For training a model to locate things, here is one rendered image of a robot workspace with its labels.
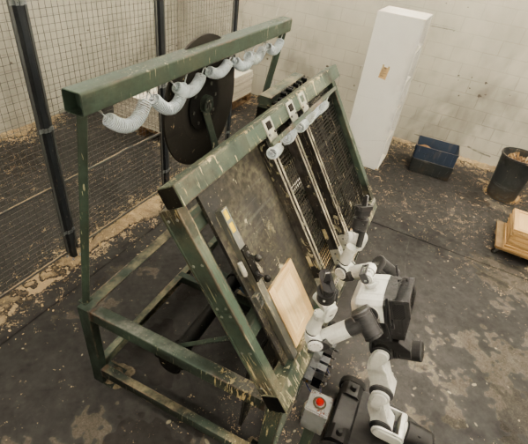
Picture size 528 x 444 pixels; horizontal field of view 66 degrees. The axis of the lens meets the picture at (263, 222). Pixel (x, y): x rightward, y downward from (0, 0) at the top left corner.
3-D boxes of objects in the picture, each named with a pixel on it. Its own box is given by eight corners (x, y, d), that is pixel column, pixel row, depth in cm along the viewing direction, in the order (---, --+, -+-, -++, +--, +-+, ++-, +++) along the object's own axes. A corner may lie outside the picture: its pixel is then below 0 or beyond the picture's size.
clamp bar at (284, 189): (319, 295, 266) (353, 293, 252) (246, 126, 223) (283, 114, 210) (323, 285, 273) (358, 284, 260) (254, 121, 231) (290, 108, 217)
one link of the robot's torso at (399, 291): (420, 314, 229) (416, 262, 213) (412, 359, 203) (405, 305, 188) (368, 307, 244) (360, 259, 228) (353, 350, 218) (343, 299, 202)
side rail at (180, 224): (260, 395, 210) (278, 397, 204) (158, 213, 170) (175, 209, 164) (264, 385, 214) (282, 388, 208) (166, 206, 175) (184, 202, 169)
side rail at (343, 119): (360, 202, 369) (371, 200, 363) (318, 85, 329) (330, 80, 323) (361, 197, 375) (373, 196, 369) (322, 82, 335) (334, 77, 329)
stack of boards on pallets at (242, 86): (168, 145, 589) (167, 108, 556) (115, 125, 621) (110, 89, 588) (250, 99, 770) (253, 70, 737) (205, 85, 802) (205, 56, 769)
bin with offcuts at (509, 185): (519, 210, 558) (544, 168, 519) (480, 196, 574) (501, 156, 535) (519, 193, 596) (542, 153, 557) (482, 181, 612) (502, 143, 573)
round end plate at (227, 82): (173, 187, 245) (169, 49, 197) (165, 184, 246) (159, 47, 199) (235, 140, 305) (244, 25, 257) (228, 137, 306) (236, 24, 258)
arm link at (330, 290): (318, 294, 173) (318, 308, 182) (341, 291, 173) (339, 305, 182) (312, 270, 181) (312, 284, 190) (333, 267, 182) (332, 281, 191)
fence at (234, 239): (288, 358, 225) (294, 358, 223) (214, 212, 191) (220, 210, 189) (291, 351, 229) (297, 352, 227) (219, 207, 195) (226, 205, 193)
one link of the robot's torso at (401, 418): (404, 423, 273) (410, 413, 265) (398, 450, 258) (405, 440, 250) (374, 409, 279) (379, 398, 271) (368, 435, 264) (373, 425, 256)
